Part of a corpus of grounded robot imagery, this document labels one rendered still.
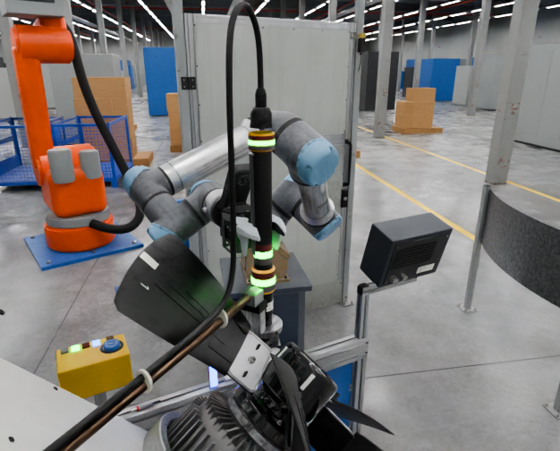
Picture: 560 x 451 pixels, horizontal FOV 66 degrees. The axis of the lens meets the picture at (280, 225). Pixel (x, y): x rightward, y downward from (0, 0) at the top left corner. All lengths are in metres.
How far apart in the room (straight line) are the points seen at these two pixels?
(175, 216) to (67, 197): 3.64
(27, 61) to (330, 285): 3.24
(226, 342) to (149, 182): 0.44
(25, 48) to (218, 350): 4.05
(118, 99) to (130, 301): 8.09
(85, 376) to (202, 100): 1.75
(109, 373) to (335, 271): 2.37
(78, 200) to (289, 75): 2.61
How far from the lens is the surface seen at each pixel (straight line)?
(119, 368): 1.17
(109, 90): 8.68
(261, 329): 0.80
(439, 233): 1.50
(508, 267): 2.98
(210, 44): 2.58
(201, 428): 0.76
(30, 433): 0.67
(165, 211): 0.97
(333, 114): 2.95
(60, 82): 11.51
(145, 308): 0.68
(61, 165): 4.44
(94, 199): 4.63
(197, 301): 0.74
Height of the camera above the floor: 1.72
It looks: 20 degrees down
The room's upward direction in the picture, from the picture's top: straight up
